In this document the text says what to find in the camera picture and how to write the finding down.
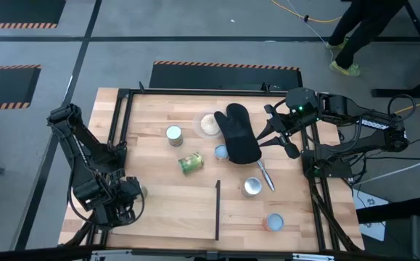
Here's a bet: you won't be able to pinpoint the white printed paper sheet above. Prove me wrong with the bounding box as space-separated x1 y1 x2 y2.
353 188 387 242

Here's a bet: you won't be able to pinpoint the silver metal knife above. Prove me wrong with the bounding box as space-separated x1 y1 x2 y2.
258 159 276 192

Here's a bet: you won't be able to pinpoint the clear bowl of grain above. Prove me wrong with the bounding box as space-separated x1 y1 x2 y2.
194 112 224 139

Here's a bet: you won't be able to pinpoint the silver aluminium extrusion bar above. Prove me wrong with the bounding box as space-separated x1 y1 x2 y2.
292 252 336 261
89 249 134 261

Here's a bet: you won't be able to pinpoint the black cable bundle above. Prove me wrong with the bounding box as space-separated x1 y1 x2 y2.
62 217 104 247
310 179 363 253

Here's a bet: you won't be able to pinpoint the black shelf divider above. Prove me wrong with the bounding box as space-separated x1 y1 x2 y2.
215 179 221 241

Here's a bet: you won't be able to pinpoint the black aluminium table frame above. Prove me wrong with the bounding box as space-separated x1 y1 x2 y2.
86 81 365 254

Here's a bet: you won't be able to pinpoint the thin white cable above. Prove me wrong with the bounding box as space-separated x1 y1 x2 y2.
287 0 336 62

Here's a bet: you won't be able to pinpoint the black hazard-striped floor mat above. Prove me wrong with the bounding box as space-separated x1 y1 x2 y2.
0 0 67 30
148 60 304 92
0 64 42 112

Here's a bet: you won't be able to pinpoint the black oven mitt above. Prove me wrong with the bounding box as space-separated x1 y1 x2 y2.
213 103 263 165

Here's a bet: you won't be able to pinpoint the thick white cable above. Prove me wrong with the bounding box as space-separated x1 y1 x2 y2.
354 152 420 186

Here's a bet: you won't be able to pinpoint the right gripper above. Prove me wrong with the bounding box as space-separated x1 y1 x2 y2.
255 104 307 160

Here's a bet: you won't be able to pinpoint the thin yellow cable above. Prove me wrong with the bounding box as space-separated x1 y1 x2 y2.
270 0 343 23

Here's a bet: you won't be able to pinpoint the green label tin can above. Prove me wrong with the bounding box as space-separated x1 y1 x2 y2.
178 151 205 175

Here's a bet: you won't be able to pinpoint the black furniture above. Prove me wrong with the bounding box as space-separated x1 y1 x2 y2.
356 197 420 261

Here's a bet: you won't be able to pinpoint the red mixed fruit can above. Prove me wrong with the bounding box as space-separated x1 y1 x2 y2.
263 212 285 232

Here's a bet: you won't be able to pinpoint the black metal stand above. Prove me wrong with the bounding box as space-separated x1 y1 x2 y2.
371 0 420 99

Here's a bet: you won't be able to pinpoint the short yellow label can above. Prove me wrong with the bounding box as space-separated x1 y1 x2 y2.
241 177 263 199

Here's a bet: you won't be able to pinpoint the person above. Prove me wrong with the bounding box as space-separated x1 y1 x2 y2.
325 0 408 78

